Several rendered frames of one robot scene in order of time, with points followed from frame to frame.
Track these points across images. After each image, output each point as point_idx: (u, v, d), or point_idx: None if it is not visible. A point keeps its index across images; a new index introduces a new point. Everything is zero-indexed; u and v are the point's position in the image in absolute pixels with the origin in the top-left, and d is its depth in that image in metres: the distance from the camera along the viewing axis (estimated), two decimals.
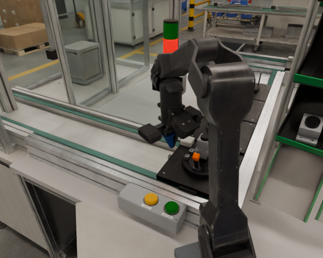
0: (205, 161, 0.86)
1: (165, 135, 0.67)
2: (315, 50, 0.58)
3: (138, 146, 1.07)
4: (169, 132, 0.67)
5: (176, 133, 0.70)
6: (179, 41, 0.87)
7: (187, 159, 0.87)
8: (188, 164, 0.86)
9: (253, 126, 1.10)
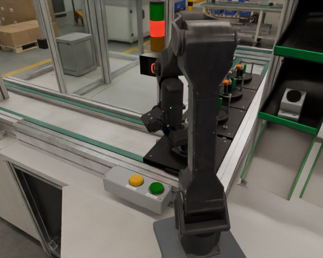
0: None
1: None
2: (297, 25, 0.58)
3: (127, 132, 1.06)
4: None
5: None
6: (166, 24, 0.86)
7: None
8: (176, 147, 0.86)
9: (243, 113, 1.09)
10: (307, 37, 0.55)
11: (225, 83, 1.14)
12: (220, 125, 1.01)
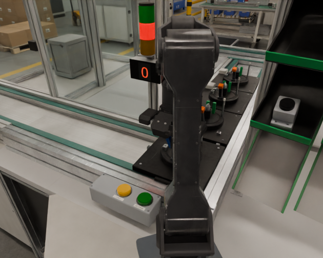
0: None
1: None
2: (290, 28, 0.55)
3: (118, 137, 1.03)
4: None
5: (171, 135, 0.69)
6: (157, 26, 0.83)
7: (165, 150, 0.84)
8: (166, 154, 0.83)
9: (238, 117, 1.06)
10: (301, 42, 0.51)
11: (220, 87, 1.10)
12: (214, 130, 0.98)
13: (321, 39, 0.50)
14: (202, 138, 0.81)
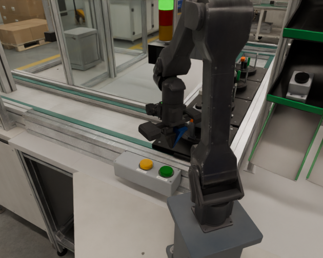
0: (199, 131, 0.88)
1: None
2: (304, 9, 0.60)
3: (135, 122, 1.08)
4: None
5: None
6: (174, 14, 0.88)
7: None
8: (184, 133, 0.88)
9: (248, 103, 1.11)
10: (315, 20, 0.57)
11: None
12: None
13: None
14: None
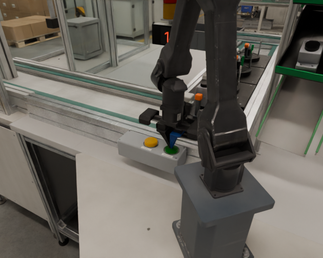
0: None
1: None
2: None
3: (138, 105, 1.07)
4: None
5: (172, 128, 0.72)
6: None
7: None
8: None
9: (253, 87, 1.10)
10: None
11: None
12: None
13: None
14: None
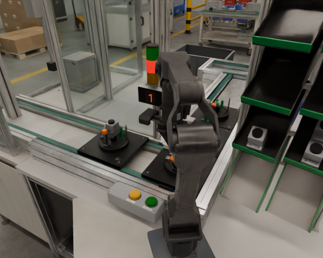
0: (114, 140, 1.15)
1: None
2: (260, 76, 0.74)
3: None
4: None
5: None
6: None
7: (102, 139, 1.16)
8: (102, 142, 1.15)
9: (213, 161, 1.07)
10: (267, 88, 0.71)
11: None
12: None
13: (281, 87, 0.70)
14: (126, 130, 1.13)
